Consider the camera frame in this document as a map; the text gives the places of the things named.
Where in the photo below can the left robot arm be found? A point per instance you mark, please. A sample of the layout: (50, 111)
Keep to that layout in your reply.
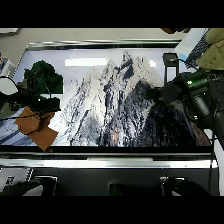
(7, 86)

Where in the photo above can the dark green garment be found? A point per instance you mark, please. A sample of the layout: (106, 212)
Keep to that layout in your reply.
(45, 76)

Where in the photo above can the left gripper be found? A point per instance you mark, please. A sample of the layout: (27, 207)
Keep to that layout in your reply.
(46, 104)

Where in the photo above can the dark checked garment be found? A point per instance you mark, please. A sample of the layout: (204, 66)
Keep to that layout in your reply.
(200, 51)

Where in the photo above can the brown T-shirt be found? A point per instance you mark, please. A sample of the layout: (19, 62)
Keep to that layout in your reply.
(33, 125)

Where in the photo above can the olive garment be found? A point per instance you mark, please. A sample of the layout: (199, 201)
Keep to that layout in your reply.
(213, 50)

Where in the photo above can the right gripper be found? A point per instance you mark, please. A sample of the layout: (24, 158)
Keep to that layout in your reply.
(166, 92)

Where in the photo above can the pale blue garment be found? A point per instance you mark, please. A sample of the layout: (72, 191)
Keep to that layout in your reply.
(190, 41)

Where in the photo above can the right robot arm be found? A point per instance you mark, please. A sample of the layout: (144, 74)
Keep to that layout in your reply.
(200, 96)

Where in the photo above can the silver frame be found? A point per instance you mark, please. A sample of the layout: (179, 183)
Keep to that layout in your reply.
(106, 163)

